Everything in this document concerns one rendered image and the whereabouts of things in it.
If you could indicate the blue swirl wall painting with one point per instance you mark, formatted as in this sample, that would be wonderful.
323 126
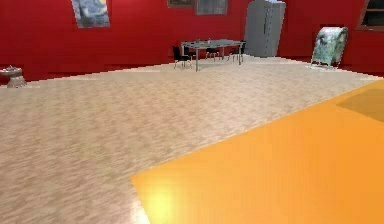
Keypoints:
90 12

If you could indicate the grey round side table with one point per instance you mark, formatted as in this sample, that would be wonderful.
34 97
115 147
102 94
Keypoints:
13 76

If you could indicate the grey dining table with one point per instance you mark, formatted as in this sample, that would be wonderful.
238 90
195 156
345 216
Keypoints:
213 44

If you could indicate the grey framed wall picture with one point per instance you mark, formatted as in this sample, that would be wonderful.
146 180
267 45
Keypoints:
211 6

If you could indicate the dark framed wall picture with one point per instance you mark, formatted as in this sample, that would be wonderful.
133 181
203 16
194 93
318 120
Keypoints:
180 3

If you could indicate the black dining chair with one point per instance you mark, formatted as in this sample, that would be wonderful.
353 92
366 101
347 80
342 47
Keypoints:
238 50
179 57
188 52
211 51

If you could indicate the brown framed window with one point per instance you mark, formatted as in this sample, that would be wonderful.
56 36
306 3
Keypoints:
372 15

